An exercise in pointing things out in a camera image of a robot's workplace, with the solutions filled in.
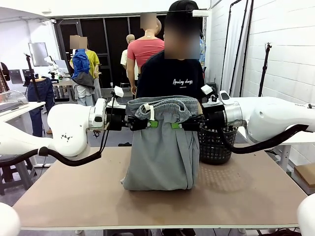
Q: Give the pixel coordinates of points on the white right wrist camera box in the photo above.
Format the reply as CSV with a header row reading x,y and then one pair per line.
x,y
206,89

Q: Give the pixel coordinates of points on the white work table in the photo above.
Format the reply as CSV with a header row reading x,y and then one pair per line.
x,y
22,108

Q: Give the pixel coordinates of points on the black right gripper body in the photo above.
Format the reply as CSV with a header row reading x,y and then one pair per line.
x,y
212,115

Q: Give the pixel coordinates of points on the person in black t-shirt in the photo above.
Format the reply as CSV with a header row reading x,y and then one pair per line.
x,y
172,73

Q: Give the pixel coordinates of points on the blue patterned shirt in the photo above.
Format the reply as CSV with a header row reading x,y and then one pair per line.
x,y
202,54

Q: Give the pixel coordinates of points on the cardboard box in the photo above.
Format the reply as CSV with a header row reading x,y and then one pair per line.
x,y
306,177

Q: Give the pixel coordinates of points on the white side table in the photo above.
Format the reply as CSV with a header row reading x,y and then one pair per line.
x,y
242,135

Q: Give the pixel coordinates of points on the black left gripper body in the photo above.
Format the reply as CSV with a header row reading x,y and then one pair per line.
x,y
115,119

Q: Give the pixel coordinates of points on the black cap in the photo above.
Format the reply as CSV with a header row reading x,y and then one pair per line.
x,y
182,5

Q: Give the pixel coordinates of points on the grey metal stool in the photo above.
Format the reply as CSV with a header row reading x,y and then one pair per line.
x,y
22,169

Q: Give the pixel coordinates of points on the grey framed board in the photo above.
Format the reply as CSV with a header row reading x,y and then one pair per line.
x,y
38,54

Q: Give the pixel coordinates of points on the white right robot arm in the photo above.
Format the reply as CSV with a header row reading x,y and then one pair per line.
x,y
265,115

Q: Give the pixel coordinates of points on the person in yellow shirt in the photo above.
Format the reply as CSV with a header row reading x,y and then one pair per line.
x,y
81,66

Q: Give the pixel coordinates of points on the dark grey perforated basket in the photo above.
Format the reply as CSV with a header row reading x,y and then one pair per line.
x,y
214,150

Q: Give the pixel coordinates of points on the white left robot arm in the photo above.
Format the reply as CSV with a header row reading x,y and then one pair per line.
x,y
69,123

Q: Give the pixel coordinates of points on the white backdrop curtain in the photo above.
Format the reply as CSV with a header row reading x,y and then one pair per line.
x,y
237,49

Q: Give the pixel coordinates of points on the black backdrop pole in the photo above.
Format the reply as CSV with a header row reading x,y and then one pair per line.
x,y
230,37

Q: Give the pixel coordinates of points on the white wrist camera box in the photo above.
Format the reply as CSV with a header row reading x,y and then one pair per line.
x,y
206,89
119,91

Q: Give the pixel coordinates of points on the grey training pants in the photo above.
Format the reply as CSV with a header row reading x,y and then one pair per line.
x,y
160,157

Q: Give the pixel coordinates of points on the mannequin in red top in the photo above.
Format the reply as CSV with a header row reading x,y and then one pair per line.
x,y
145,49

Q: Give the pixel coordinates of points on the black light stand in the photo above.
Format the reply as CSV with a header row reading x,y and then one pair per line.
x,y
265,66

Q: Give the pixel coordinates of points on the mannequin in blue jeans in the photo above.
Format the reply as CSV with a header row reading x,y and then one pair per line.
x,y
40,91

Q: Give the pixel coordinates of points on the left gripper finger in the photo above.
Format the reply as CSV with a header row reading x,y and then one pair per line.
x,y
131,118
140,125

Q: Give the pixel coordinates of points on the black tripod with camera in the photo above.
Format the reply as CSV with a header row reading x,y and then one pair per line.
x,y
32,71

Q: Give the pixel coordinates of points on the small white background robot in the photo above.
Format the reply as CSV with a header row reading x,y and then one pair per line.
x,y
53,66

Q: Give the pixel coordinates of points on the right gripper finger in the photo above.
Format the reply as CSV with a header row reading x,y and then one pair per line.
x,y
198,118
192,126

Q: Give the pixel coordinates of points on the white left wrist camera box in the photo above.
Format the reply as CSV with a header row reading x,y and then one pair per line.
x,y
119,91

